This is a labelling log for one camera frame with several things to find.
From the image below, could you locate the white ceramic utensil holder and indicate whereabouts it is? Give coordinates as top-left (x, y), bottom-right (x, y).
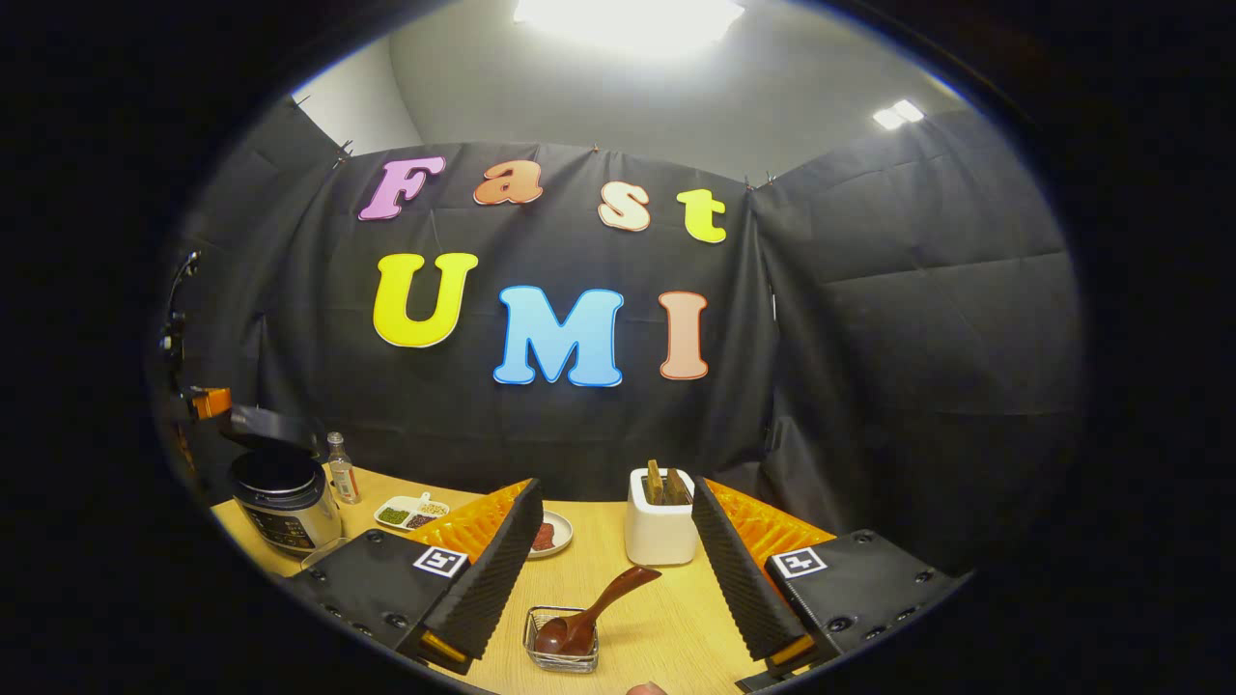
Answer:
top-left (625, 468), bottom-right (698, 567)

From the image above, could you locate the metal wire chopstick holder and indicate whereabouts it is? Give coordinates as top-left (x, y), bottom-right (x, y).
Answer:
top-left (522, 606), bottom-right (600, 674)

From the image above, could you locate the small clear glass bottle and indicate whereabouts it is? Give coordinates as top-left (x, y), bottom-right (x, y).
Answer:
top-left (325, 431), bottom-right (362, 506)

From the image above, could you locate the brown wooden spoon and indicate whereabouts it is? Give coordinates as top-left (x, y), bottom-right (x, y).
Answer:
top-left (534, 566), bottom-right (663, 657)

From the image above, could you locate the black backdrop cloth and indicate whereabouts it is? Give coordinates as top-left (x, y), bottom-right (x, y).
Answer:
top-left (145, 92), bottom-right (1087, 580)

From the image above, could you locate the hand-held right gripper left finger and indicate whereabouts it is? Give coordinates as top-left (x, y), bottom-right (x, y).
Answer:
top-left (285, 478), bottom-right (545, 677)

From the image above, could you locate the large ceiling light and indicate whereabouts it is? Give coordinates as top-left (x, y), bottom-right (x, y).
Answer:
top-left (512, 0), bottom-right (746, 54)

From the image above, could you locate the small ceiling light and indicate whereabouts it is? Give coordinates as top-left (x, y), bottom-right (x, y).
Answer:
top-left (872, 98), bottom-right (925, 131)

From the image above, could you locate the white round plate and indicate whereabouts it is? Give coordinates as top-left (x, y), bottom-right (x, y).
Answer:
top-left (526, 511), bottom-right (575, 560)

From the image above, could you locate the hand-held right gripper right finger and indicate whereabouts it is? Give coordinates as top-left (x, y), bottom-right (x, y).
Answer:
top-left (691, 476), bottom-right (967, 681)

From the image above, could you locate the white divided dish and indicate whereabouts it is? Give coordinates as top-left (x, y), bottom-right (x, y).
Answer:
top-left (374, 492), bottom-right (451, 532)

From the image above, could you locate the grey silver rice cooker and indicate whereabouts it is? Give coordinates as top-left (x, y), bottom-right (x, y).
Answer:
top-left (220, 405), bottom-right (344, 559)

